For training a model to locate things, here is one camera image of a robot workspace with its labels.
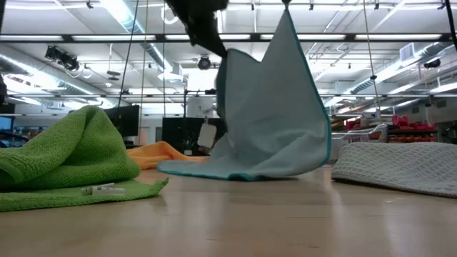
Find black ceiling track light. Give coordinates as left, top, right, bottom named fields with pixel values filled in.
left=44, top=45, right=80, bottom=71

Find black room partition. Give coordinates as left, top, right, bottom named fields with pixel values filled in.
left=162, top=116, right=228, bottom=155

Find small potted plant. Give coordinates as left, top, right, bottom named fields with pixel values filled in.
left=181, top=137, right=196, bottom=156

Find light blue microfiber towel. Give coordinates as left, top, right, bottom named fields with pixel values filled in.
left=156, top=7, right=332, bottom=182

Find white green-towel label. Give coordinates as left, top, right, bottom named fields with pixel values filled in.
left=80, top=182, right=126, bottom=196

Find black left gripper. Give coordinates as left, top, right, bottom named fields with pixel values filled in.
left=166, top=0, right=229, bottom=59

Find grey waffle microfiber towel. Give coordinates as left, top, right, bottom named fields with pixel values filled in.
left=330, top=141, right=457, bottom=199

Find green microfiber towel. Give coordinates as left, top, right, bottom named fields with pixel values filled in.
left=0, top=105, right=169, bottom=213

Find round black ceiling spotlight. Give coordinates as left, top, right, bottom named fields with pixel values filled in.
left=197, top=55, right=212, bottom=71

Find black computer monitor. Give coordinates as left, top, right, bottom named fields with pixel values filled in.
left=103, top=104, right=140, bottom=138

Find black overhead crossbar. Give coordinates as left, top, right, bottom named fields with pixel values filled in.
left=0, top=32, right=457, bottom=44

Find orange microfiber towel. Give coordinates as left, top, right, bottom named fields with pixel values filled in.
left=126, top=141, right=210, bottom=171

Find hanging black cable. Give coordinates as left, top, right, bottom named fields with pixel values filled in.
left=117, top=0, right=140, bottom=104

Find silver ventilation duct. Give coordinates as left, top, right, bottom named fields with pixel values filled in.
left=349, top=41, right=457, bottom=96

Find red storage bins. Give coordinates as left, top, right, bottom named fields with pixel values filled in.
left=344, top=114, right=436, bottom=143

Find white towel care label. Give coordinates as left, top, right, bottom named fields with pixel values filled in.
left=197, top=123, right=218, bottom=149

